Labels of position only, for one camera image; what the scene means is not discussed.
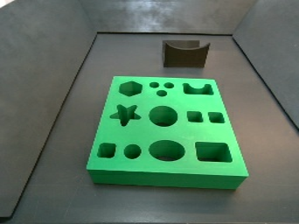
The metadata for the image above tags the green shape sorter board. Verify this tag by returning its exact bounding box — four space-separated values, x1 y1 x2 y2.
87 76 249 189

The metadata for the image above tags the black U-shaped block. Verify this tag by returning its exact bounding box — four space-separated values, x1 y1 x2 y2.
163 40 211 68

